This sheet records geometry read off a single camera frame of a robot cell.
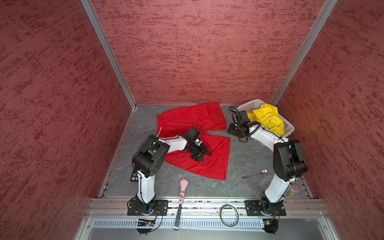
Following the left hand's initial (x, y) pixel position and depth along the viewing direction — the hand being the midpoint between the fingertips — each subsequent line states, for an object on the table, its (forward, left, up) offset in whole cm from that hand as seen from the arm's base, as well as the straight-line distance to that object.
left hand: (208, 159), depth 89 cm
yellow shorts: (+28, -41, +9) cm, 50 cm away
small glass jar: (-19, -40, +9) cm, 45 cm away
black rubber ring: (-30, -5, -2) cm, 31 cm away
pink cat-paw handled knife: (-14, +14, -2) cm, 20 cm away
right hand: (+16, -14, +4) cm, 22 cm away
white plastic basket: (+40, -32, +5) cm, 52 cm away
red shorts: (+32, +3, -1) cm, 32 cm away
